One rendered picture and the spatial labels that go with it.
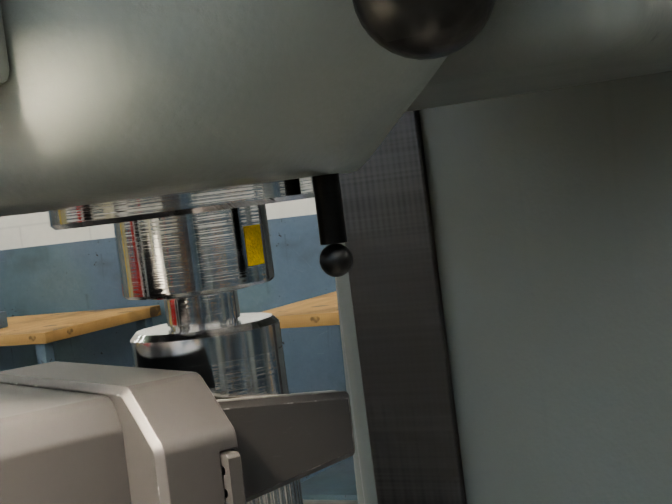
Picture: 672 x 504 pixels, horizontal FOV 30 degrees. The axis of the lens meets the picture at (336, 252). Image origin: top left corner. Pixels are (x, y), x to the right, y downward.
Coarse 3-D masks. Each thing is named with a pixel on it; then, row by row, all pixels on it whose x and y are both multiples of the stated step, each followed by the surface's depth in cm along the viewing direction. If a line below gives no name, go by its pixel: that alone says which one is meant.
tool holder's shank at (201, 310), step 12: (240, 288) 38; (168, 300) 39; (180, 300) 38; (192, 300) 38; (204, 300) 38; (216, 300) 38; (228, 300) 39; (168, 312) 39; (180, 312) 38; (192, 312) 38; (204, 312) 38; (216, 312) 38; (228, 312) 39; (168, 324) 39; (180, 324) 38; (192, 324) 38; (204, 324) 38; (216, 324) 38
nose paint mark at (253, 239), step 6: (246, 228) 38; (252, 228) 38; (258, 228) 38; (246, 234) 38; (252, 234) 38; (258, 234) 38; (246, 240) 38; (252, 240) 38; (258, 240) 38; (246, 246) 38; (252, 246) 38; (258, 246) 38; (252, 252) 38; (258, 252) 38; (252, 258) 38; (258, 258) 38; (252, 264) 38
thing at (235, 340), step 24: (144, 336) 38; (168, 336) 37; (192, 336) 37; (216, 336) 37; (240, 336) 37; (264, 336) 38; (144, 360) 38; (168, 360) 37; (192, 360) 37; (216, 360) 37
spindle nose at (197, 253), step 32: (128, 224) 37; (160, 224) 37; (192, 224) 37; (224, 224) 37; (256, 224) 38; (128, 256) 38; (160, 256) 37; (192, 256) 37; (224, 256) 37; (128, 288) 38; (160, 288) 37; (192, 288) 37; (224, 288) 37
